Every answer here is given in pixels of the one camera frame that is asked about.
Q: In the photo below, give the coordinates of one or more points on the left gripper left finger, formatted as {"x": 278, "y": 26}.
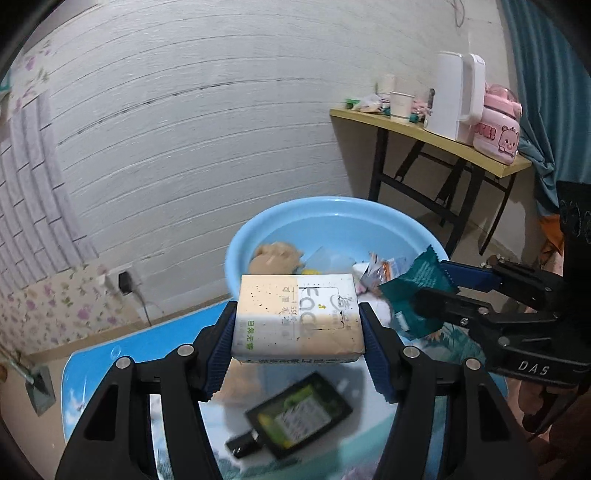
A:
{"x": 112, "y": 438}

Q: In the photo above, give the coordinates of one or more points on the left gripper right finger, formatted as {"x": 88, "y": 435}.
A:
{"x": 482, "y": 439}

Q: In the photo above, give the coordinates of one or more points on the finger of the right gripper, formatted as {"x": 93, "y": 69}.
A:
{"x": 527, "y": 346}
{"x": 503, "y": 276}

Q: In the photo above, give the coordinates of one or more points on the teal foil snack packet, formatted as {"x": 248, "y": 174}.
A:
{"x": 402, "y": 294}

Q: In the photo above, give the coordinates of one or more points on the beige face tissue pack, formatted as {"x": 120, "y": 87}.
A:
{"x": 298, "y": 319}

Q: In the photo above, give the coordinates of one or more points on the grey dustpan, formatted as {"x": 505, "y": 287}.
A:
{"x": 38, "y": 383}

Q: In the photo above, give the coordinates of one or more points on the yellow side table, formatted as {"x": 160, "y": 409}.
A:
{"x": 469, "y": 170}

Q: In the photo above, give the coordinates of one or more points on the white orange snack packet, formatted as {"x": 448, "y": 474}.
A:
{"x": 380, "y": 271}

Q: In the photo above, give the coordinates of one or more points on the pink cartoon lunch jar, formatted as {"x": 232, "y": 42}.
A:
{"x": 497, "y": 135}

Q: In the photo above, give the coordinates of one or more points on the clear box wooden toothpicks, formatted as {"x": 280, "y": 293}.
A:
{"x": 245, "y": 383}

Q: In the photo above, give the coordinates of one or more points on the black green cologne bottle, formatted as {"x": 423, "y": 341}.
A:
{"x": 291, "y": 420}

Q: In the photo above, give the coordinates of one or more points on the blue plastic basin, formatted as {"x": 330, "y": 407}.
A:
{"x": 348, "y": 226}

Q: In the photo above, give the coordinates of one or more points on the white electric kettle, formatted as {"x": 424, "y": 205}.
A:
{"x": 458, "y": 100}

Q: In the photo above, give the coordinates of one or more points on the white paper cup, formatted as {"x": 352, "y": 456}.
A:
{"x": 401, "y": 105}

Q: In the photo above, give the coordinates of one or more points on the beige plush toy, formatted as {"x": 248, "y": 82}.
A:
{"x": 277, "y": 258}

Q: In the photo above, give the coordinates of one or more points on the black wall plug charger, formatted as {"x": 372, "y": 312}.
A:
{"x": 125, "y": 283}

